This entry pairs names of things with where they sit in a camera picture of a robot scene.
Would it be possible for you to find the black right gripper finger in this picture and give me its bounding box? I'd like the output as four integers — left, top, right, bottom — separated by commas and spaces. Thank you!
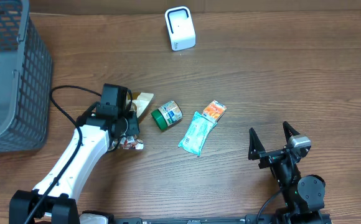
283, 121, 300, 142
248, 128, 266, 160

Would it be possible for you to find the beige nut snack pouch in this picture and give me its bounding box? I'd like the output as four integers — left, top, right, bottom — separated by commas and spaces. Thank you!
109, 92, 154, 151

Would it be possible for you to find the green lid jar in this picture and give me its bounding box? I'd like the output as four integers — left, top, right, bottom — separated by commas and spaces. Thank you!
151, 100, 183, 131

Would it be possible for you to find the orange small carton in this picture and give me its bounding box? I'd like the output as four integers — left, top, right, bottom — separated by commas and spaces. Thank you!
202, 100, 227, 123

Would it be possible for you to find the teal snack packet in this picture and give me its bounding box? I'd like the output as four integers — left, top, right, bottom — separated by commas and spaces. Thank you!
178, 111, 217, 156

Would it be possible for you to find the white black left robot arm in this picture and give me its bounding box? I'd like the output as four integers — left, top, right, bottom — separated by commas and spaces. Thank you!
9, 84, 139, 223

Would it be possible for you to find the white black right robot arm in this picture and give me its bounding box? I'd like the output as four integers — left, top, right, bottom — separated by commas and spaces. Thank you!
245, 121, 332, 224

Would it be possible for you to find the white barcode scanner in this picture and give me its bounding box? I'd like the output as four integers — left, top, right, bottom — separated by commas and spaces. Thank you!
164, 6, 196, 51

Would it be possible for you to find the grey plastic mesh basket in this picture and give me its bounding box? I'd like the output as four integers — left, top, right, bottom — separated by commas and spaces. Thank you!
0, 0, 53, 152

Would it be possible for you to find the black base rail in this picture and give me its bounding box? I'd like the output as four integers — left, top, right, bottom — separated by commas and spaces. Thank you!
111, 212, 332, 224

